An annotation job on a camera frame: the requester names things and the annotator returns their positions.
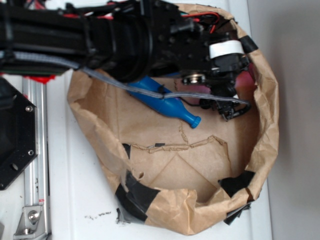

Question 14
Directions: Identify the metal corner bracket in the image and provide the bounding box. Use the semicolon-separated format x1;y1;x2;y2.
13;205;46;240

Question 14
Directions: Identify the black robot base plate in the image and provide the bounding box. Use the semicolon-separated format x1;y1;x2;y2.
0;77;37;191

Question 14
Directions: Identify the brown paper bag bin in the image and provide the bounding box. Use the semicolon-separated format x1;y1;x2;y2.
67;4;279;235

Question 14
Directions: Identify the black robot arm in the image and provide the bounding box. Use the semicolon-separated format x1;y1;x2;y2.
0;0;250;101

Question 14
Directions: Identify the blue plastic bottle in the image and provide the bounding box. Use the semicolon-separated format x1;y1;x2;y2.
128;76;201;129

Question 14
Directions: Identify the aluminium extrusion rail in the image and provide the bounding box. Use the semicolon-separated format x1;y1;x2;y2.
14;79;52;240

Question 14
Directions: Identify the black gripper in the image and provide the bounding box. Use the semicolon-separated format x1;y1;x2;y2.
154;0;250;99

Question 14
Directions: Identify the grey braided cable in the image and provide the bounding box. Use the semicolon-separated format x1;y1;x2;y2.
0;51;252;106

